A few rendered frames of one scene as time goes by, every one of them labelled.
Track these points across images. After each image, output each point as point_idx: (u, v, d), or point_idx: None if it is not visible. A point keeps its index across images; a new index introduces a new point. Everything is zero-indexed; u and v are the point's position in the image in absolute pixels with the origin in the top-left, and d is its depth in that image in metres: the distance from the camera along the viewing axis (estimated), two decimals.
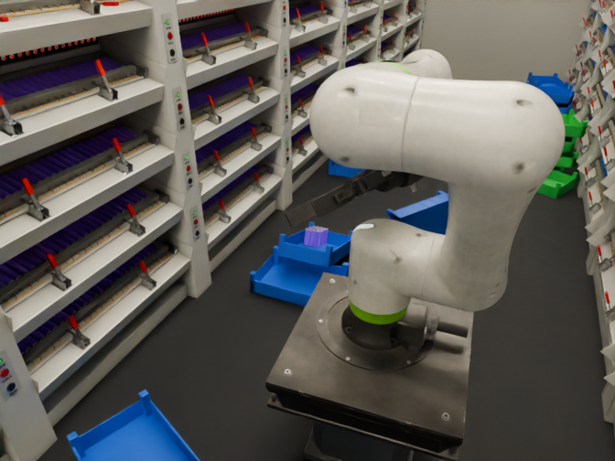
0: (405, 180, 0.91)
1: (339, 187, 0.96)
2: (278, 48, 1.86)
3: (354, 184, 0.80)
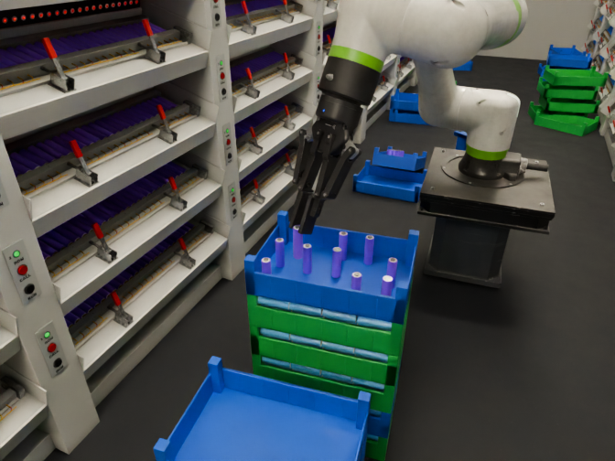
0: (362, 104, 0.82)
1: (298, 149, 0.85)
2: None
3: (320, 194, 0.82)
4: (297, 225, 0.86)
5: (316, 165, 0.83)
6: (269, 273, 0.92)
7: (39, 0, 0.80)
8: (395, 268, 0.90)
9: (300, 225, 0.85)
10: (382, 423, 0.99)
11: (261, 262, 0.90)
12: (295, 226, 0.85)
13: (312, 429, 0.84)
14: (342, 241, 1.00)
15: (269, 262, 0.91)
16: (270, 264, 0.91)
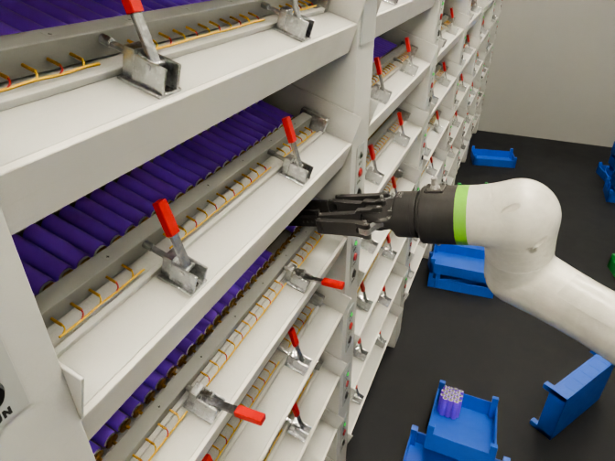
0: None
1: (350, 235, 0.76)
2: (413, 189, 1.58)
3: (336, 209, 0.86)
4: (294, 228, 0.87)
5: (348, 218, 0.80)
6: None
7: None
8: None
9: (296, 225, 0.87)
10: None
11: None
12: (295, 230, 0.87)
13: None
14: None
15: None
16: None
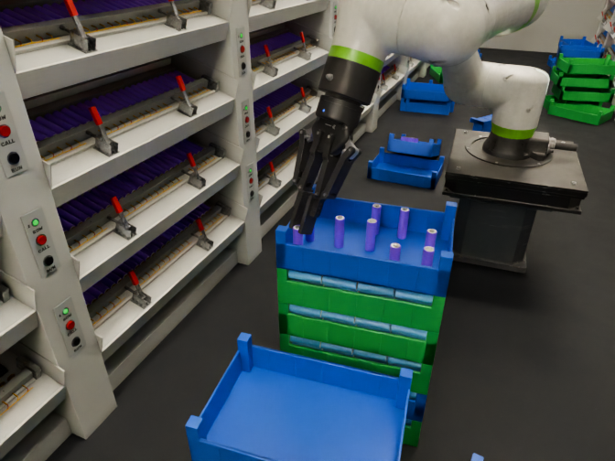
0: (362, 104, 0.82)
1: (298, 149, 0.85)
2: None
3: (320, 194, 0.82)
4: None
5: (316, 165, 0.83)
6: (301, 241, 0.87)
7: None
8: (435, 240, 0.85)
9: None
10: (416, 405, 0.94)
11: (293, 230, 0.85)
12: None
13: (350, 409, 0.79)
14: (374, 214, 0.95)
15: None
16: None
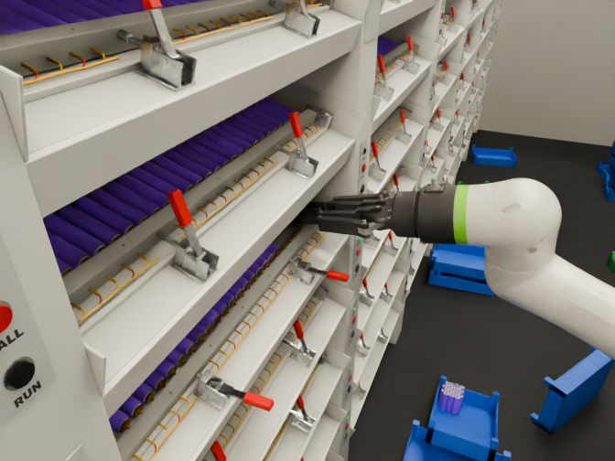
0: None
1: (350, 234, 0.77)
2: (415, 187, 1.60)
3: (333, 210, 0.85)
4: None
5: (349, 217, 0.80)
6: None
7: None
8: None
9: None
10: None
11: None
12: (299, 226, 0.89)
13: None
14: None
15: None
16: None
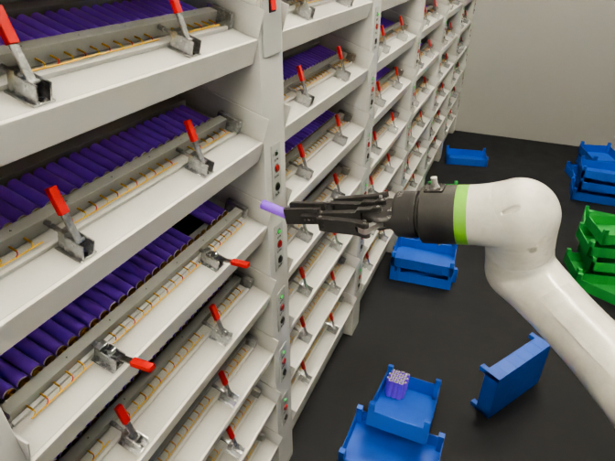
0: None
1: (350, 234, 0.77)
2: (360, 186, 1.70)
3: (333, 210, 0.85)
4: (217, 217, 0.98)
5: (349, 216, 0.80)
6: (199, 211, 0.98)
7: None
8: None
9: (218, 215, 0.99)
10: None
11: (210, 225, 0.98)
12: (218, 219, 0.99)
13: None
14: (277, 212, 0.86)
15: (209, 216, 0.97)
16: (208, 215, 0.97)
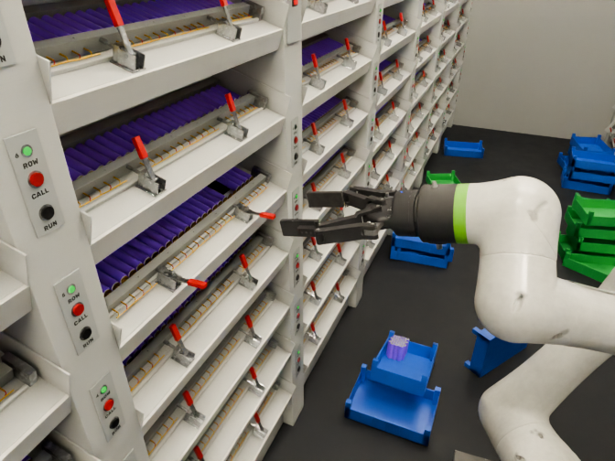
0: None
1: (378, 189, 0.85)
2: (363, 166, 1.88)
3: (320, 228, 0.76)
4: (245, 181, 1.16)
5: (360, 203, 0.84)
6: (230, 176, 1.15)
7: None
8: None
9: (246, 179, 1.16)
10: None
11: (240, 187, 1.16)
12: (246, 183, 1.17)
13: None
14: (227, 185, 1.13)
15: (239, 180, 1.15)
16: (238, 179, 1.15)
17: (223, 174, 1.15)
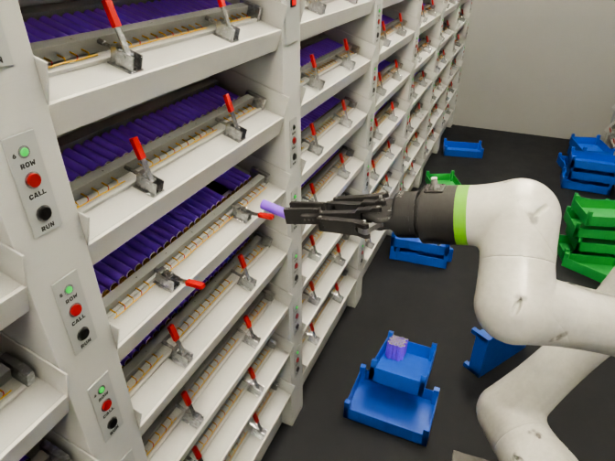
0: None
1: (350, 234, 0.77)
2: (362, 166, 1.88)
3: (333, 210, 0.85)
4: (243, 181, 1.16)
5: (349, 217, 0.80)
6: (228, 176, 1.15)
7: None
8: None
9: (244, 179, 1.16)
10: None
11: None
12: (244, 184, 1.17)
13: None
14: (225, 185, 1.13)
15: (237, 180, 1.15)
16: (236, 179, 1.15)
17: (221, 174, 1.15)
